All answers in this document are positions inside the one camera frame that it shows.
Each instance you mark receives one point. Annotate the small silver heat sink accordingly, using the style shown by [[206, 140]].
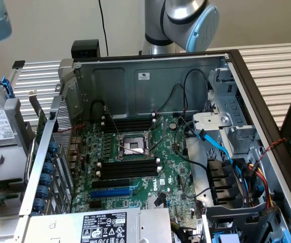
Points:
[[151, 202]]

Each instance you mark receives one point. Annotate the grey power supply with label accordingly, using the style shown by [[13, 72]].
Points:
[[105, 225]]

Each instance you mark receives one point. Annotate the open grey PC case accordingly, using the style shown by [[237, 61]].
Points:
[[160, 91]]

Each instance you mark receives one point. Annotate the blue disk bracket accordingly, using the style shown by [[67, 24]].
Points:
[[8, 87]]

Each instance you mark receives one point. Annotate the grey metal disk bay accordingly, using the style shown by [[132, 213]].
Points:
[[226, 108]]

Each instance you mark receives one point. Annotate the grey parts rack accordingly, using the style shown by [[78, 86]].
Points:
[[11, 157]]

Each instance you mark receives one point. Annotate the black box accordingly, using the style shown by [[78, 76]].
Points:
[[84, 48]]

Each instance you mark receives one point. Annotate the black table end cap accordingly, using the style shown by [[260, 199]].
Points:
[[18, 64]]

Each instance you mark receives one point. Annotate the round coin battery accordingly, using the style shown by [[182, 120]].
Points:
[[173, 125]]

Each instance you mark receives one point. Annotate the blue card retention clip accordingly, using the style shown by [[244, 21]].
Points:
[[38, 204], [45, 179], [43, 192], [54, 147], [48, 168]]

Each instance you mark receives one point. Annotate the green Dell motherboard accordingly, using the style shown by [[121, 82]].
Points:
[[168, 157]]

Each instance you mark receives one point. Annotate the green graphics card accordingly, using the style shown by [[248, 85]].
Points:
[[41, 119]]

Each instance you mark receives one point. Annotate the white case sticker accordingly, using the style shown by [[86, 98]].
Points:
[[143, 76]]

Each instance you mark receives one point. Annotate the thin metal locking lever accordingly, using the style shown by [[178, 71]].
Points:
[[132, 150], [113, 121]]

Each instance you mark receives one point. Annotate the short black expansion slot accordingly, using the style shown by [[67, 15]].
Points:
[[95, 204]]

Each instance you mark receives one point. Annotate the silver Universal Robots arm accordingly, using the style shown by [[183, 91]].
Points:
[[181, 15]]

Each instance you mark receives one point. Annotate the long black expansion slot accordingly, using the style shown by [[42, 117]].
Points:
[[111, 183]]

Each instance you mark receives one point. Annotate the CPU socket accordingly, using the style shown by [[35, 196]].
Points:
[[131, 146]]

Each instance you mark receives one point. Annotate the RAM slot white clips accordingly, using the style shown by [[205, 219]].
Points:
[[129, 164], [127, 119], [128, 172], [128, 125]]

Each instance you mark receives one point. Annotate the blue expansion slot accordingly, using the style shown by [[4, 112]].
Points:
[[110, 194]]

